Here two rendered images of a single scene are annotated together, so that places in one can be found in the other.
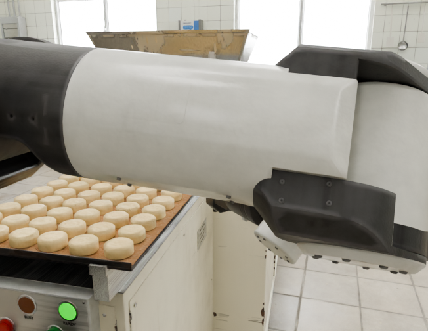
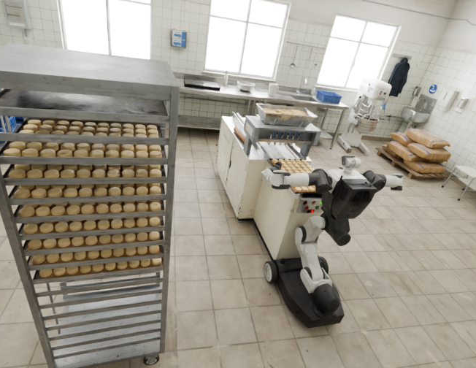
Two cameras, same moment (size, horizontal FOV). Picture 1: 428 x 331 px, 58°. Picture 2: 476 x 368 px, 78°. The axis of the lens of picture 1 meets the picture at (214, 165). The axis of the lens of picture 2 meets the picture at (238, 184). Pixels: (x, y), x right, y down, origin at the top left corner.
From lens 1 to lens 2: 2.36 m
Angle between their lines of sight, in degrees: 34
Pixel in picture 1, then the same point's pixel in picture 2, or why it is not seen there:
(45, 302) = (317, 201)
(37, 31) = (41, 13)
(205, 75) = (394, 179)
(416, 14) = (300, 50)
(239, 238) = not seen: hidden behind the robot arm
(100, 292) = not seen: hidden behind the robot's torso
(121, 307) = not seen: hidden behind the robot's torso
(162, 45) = (289, 118)
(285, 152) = (398, 184)
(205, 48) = (301, 120)
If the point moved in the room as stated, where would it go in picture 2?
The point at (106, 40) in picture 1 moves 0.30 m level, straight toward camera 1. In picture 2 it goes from (271, 115) to (296, 126)
